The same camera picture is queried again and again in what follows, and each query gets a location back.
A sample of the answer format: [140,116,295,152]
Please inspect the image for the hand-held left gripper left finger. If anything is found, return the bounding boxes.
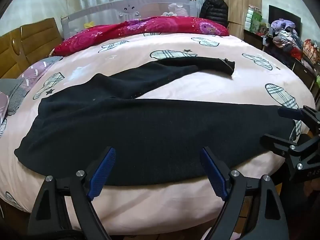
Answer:
[27,146,117,240]

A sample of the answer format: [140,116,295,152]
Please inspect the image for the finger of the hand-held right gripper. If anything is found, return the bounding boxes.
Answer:
[260,134,320,164]
[277,106,320,137]

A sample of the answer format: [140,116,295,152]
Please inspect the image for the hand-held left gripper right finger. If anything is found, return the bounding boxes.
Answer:
[200,147,290,240]

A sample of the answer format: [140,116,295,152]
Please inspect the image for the black pants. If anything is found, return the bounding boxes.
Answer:
[14,57,295,187]

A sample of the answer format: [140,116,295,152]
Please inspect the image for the dark wooden cabinet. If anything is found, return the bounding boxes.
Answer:
[244,29,320,90]

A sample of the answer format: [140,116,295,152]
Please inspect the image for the red patterned bag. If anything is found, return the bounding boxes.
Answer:
[302,39,320,65]

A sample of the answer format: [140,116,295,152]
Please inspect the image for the pink printed bed quilt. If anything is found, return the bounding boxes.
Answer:
[0,34,316,229]

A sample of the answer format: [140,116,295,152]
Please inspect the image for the pile of clothes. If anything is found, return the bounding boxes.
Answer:
[271,19,304,55]

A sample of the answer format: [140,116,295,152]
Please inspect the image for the black television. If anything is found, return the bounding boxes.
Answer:
[269,4,302,30]

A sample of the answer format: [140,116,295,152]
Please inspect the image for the stack of green white boxes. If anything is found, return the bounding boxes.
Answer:
[245,4,263,32]

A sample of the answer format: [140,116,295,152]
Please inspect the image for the purple grey patterned pillow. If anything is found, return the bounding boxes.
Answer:
[21,56,64,80]
[0,79,33,138]

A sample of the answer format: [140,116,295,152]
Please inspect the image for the black puffer jacket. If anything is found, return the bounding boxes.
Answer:
[199,0,229,28]

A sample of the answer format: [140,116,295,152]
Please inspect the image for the wooden headboard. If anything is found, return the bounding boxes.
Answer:
[0,17,64,79]

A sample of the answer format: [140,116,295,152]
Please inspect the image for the red floral blanket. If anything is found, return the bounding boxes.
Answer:
[51,16,230,57]

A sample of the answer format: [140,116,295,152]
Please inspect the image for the pink plush toy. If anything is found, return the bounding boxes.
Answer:
[161,3,189,17]

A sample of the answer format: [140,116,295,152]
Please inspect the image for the grey bed guard rail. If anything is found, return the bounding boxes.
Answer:
[61,0,198,37]

